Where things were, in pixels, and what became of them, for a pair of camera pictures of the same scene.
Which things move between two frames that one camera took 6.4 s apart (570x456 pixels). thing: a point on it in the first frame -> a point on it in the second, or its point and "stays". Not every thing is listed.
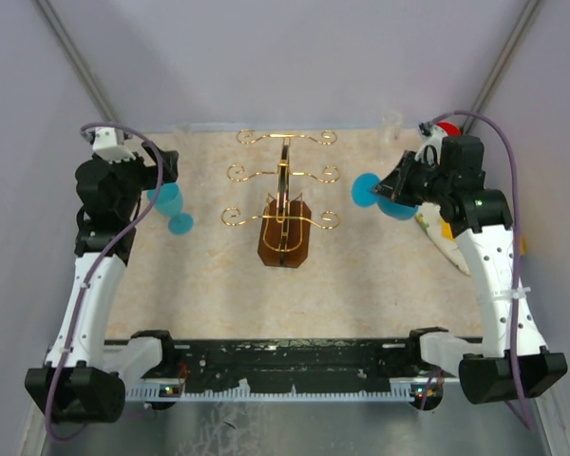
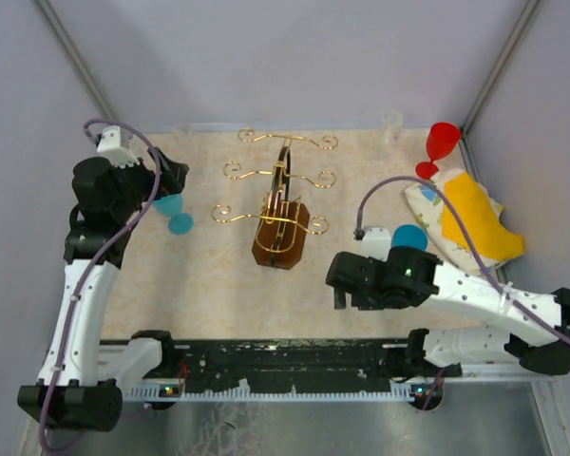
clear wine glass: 182,130 stays
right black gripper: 389,185 -> 365,304
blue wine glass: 169,202 stays
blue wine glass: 362,194 -> 410,236
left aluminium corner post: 99,102 stays
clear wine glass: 391,121 stays
